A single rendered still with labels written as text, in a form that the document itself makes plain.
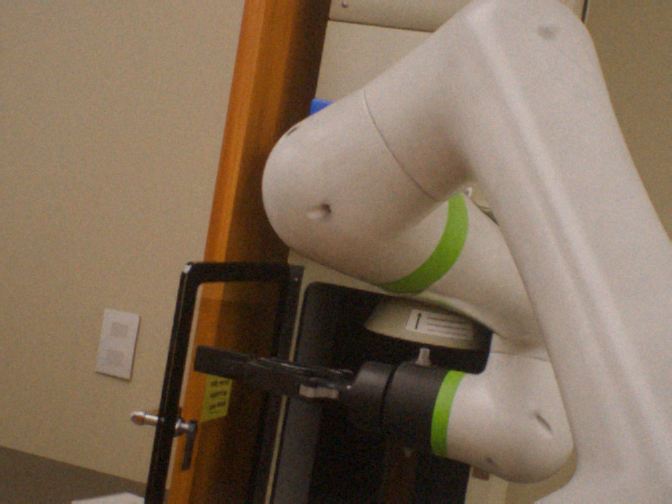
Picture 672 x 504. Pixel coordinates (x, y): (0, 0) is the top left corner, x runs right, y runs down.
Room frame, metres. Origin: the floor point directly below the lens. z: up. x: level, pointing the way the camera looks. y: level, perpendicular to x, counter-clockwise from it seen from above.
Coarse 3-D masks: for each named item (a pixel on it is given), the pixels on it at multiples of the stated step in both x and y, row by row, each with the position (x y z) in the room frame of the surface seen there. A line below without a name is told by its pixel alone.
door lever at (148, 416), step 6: (150, 408) 1.52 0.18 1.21; (156, 408) 1.53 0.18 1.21; (132, 414) 1.50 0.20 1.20; (138, 414) 1.49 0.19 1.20; (144, 414) 1.49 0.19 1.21; (150, 414) 1.50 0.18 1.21; (156, 414) 1.52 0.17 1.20; (132, 420) 1.50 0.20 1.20; (138, 420) 1.49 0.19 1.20; (144, 420) 1.49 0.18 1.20; (150, 420) 1.49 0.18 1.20; (156, 420) 1.49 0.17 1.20
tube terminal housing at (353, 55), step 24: (336, 24) 1.74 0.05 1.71; (336, 48) 1.74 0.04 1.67; (360, 48) 1.73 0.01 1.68; (384, 48) 1.72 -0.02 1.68; (408, 48) 1.71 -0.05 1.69; (336, 72) 1.74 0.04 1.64; (360, 72) 1.73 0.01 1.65; (336, 96) 1.74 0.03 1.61; (480, 192) 1.67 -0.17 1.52; (312, 264) 1.74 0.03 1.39; (360, 288) 1.71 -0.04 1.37; (480, 480) 1.65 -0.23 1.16
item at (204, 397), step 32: (224, 288) 1.54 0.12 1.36; (256, 288) 1.63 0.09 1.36; (224, 320) 1.56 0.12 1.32; (256, 320) 1.65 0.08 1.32; (192, 352) 1.49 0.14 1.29; (256, 352) 1.66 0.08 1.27; (192, 384) 1.50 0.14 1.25; (224, 384) 1.58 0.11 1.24; (160, 416) 1.44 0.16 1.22; (192, 416) 1.51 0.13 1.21; (224, 416) 1.60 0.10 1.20; (256, 416) 1.70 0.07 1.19; (224, 448) 1.61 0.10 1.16; (192, 480) 1.54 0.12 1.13; (224, 480) 1.63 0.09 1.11
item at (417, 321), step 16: (384, 304) 1.75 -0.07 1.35; (400, 304) 1.73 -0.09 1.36; (416, 304) 1.72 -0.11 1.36; (432, 304) 1.72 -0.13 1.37; (368, 320) 1.77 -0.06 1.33; (384, 320) 1.73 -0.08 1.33; (400, 320) 1.72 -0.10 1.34; (416, 320) 1.71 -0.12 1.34; (432, 320) 1.71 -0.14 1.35; (448, 320) 1.71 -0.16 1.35; (464, 320) 1.72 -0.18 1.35; (400, 336) 1.71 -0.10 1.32; (416, 336) 1.70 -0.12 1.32; (432, 336) 1.70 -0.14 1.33; (448, 336) 1.70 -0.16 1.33; (464, 336) 1.71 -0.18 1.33; (480, 336) 1.73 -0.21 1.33
